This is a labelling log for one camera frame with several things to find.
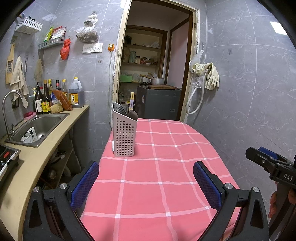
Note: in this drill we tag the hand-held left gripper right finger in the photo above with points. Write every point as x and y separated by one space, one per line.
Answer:
207 185

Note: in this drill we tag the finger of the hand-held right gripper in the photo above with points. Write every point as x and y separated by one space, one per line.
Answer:
261 158
268 152

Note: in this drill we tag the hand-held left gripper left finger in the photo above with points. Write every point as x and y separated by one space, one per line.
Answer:
84 184

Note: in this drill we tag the white perforated utensil holder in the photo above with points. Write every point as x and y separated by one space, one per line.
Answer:
124 136

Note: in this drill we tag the large metal spoon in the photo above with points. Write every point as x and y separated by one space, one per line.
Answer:
133 115

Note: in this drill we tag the wooden chopstick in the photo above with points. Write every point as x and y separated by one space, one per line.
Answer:
133 100

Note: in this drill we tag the person's right hand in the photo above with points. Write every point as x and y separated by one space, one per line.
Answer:
274 204

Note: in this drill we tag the beige kitchen counter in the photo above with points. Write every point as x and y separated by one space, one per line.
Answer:
46 151

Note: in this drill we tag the pink checkered tablecloth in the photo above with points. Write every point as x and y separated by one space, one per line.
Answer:
150 185

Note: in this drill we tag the steel sink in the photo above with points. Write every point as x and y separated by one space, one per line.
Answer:
46 125

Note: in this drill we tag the white cup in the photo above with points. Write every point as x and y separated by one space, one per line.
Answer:
29 136

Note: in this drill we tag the beige pouch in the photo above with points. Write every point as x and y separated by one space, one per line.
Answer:
56 108

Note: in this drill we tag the induction cooker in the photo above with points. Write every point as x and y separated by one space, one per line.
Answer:
5 160

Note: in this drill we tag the orange snack bag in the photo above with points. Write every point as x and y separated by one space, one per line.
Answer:
62 100

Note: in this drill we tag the pink sponge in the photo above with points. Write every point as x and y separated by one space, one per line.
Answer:
30 115

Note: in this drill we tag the large oil jug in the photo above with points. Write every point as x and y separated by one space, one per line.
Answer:
75 94

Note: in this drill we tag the grey cabinet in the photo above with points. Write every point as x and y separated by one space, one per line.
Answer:
159 103

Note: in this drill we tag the dark pump-top bottle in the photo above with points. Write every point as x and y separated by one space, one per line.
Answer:
38 99

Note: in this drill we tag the clear bottle yellow cap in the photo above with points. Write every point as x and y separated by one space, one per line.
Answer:
64 87

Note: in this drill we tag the black-cap sauce bottle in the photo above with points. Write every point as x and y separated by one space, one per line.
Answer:
58 86

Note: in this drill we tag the clear plastic bag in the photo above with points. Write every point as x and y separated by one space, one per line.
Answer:
196 80

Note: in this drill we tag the yellow-cap sauce bottle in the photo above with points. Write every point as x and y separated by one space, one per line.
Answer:
50 87

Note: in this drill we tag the chrome faucet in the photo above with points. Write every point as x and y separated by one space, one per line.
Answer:
5 111

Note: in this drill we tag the wooden cutting board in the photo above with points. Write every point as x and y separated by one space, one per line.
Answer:
161 87

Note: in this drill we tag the green box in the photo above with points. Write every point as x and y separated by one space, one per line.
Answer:
126 78

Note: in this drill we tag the metal pot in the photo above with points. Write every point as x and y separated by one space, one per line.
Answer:
156 81

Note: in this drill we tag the beige towel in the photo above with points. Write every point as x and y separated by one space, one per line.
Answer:
19 81

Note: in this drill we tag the beige cloth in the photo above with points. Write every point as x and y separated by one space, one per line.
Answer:
38 69

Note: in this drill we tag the wooden shelf unit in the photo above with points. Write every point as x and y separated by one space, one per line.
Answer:
142 66

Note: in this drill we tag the hanging metal tool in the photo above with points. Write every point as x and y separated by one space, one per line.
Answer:
26 66

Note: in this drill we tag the red plastic bag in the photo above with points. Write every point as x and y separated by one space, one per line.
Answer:
65 50

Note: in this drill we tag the small glass jar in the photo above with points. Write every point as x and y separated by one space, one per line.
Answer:
137 60

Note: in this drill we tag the pale green jar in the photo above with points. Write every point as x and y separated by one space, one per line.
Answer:
132 57

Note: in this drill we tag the pile of food packets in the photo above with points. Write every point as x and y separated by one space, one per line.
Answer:
148 61

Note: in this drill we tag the wooden grater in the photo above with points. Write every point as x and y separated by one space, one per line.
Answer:
10 64

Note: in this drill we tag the clear bag of dried goods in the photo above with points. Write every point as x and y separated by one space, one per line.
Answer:
86 34

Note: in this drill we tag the white plastic bag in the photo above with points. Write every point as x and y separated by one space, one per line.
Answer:
155 44

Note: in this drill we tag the red snack packet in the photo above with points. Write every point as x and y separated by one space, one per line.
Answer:
58 33

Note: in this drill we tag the green snack packet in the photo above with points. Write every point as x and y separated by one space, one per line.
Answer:
48 34

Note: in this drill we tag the small white bag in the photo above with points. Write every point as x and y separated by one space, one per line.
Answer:
90 20

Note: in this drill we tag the black wall outlet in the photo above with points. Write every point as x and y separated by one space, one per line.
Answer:
15 103

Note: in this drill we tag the worn door frame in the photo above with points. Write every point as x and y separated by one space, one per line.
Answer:
116 69

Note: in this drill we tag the white wall switch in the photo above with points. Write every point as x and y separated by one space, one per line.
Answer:
87 48

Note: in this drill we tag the white wall socket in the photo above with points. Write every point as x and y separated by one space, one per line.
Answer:
97 47

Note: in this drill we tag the grey wall rack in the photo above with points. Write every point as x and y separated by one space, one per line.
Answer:
50 43

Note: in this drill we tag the white wall basket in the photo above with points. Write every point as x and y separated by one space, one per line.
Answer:
29 25

